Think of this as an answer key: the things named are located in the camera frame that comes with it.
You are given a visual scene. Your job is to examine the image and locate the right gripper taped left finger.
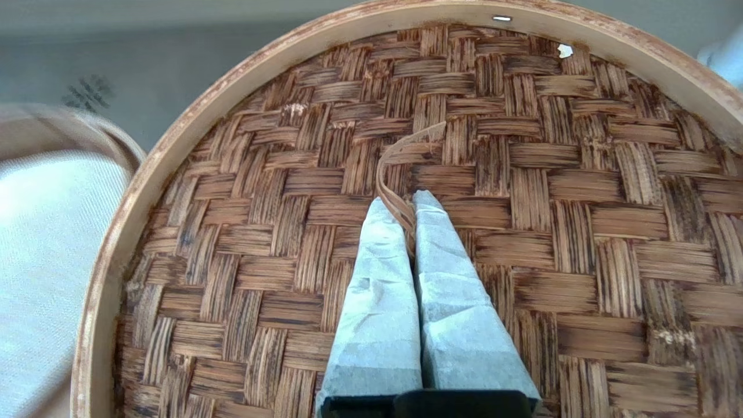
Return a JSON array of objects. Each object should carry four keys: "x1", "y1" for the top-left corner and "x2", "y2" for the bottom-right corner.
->
[{"x1": 316, "y1": 197, "x2": 423, "y2": 411}]

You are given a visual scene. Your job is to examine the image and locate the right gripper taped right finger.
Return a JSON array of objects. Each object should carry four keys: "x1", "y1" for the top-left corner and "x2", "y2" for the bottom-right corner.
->
[{"x1": 411, "y1": 190, "x2": 543, "y2": 401}]

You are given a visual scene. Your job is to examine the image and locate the dark woven bamboo steamer lid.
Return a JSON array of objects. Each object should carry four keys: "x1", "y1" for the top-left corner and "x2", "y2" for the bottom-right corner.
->
[{"x1": 70, "y1": 0, "x2": 743, "y2": 418}]

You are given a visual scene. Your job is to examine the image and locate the bamboo steamer stack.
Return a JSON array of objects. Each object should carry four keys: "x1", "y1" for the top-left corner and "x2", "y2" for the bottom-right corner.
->
[{"x1": 0, "y1": 103, "x2": 147, "y2": 418}]

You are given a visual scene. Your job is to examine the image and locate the white cloth steamer liner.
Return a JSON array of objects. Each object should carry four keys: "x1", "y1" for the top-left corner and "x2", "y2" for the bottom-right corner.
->
[{"x1": 0, "y1": 152, "x2": 131, "y2": 418}]

